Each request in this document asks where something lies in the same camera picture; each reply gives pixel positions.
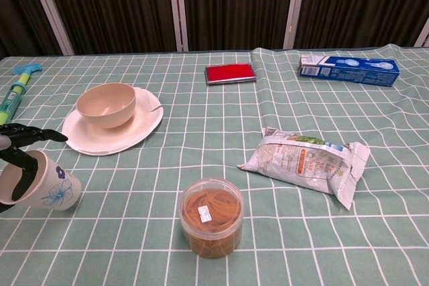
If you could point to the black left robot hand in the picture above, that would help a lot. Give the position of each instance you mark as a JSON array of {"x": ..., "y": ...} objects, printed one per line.
[{"x": 23, "y": 135}]

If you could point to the white floral paper cup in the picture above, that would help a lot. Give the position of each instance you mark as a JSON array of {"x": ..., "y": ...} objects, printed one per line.
[{"x": 55, "y": 185}]

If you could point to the green blue toy pump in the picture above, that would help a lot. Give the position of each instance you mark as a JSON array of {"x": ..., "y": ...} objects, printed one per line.
[{"x": 13, "y": 93}]

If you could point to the white paper plate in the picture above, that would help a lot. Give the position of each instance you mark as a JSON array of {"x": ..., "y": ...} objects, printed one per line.
[{"x": 107, "y": 138}]

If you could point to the beige bowl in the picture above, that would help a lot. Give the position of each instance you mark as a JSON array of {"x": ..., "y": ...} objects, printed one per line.
[{"x": 107, "y": 106}]

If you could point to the green checked tablecloth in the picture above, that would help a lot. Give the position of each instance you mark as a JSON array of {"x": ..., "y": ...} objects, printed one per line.
[{"x": 134, "y": 232}]

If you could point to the dark pleated curtain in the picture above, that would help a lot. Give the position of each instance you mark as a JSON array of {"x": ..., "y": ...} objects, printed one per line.
[{"x": 114, "y": 4}]

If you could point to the clear jar of rubber bands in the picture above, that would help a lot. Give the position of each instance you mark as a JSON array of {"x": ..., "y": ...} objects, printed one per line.
[{"x": 211, "y": 220}]

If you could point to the red ink pad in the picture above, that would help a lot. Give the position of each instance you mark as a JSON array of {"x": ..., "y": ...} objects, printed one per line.
[{"x": 229, "y": 73}]

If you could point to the white printed snack bag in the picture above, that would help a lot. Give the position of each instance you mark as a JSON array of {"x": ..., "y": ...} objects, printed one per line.
[{"x": 301, "y": 162}]

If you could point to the blue toothpaste box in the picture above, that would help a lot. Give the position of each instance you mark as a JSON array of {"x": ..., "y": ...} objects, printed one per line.
[{"x": 355, "y": 69}]

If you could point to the white screen frame post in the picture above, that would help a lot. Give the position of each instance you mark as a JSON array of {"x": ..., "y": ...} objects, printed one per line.
[
  {"x": 50, "y": 8},
  {"x": 177, "y": 8},
  {"x": 423, "y": 33},
  {"x": 295, "y": 4}
]

